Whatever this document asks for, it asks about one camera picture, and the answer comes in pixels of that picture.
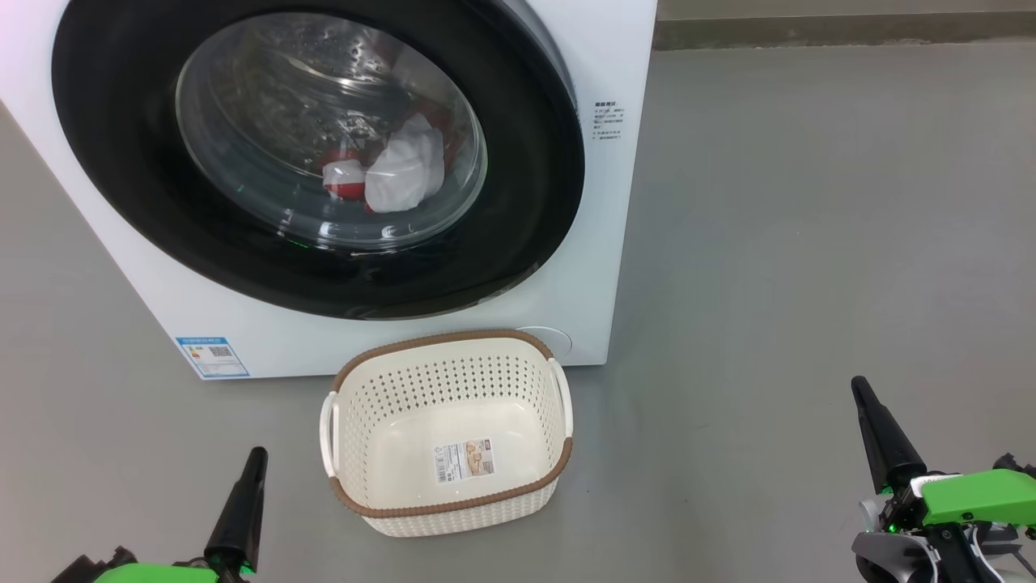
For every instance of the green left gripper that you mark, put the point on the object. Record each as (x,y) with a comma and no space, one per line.
(162,574)

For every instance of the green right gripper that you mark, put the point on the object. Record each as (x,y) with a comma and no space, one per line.
(971,498)

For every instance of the red and white garment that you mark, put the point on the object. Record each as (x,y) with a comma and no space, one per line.
(401,174)

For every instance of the black round washer door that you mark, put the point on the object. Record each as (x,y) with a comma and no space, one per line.
(105,162)

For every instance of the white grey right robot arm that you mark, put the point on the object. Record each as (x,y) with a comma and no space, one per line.
(886,559)

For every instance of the printed label sticker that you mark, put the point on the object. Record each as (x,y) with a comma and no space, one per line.
(464,461)

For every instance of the cream laundry basket brown rim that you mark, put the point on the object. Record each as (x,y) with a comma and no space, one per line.
(453,405)

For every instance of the white front-load washing machine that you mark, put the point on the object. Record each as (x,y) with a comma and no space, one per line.
(566,283)

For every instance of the blue energy label sticker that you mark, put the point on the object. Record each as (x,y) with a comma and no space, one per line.
(212,357)

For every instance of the round white filter cover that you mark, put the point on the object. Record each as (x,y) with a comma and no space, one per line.
(558,340)

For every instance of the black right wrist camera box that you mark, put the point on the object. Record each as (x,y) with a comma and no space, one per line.
(1016,465)

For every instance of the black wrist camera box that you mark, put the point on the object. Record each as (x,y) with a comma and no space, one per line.
(1016,465)
(89,568)

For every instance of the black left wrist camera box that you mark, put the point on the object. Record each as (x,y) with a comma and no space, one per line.
(89,568)

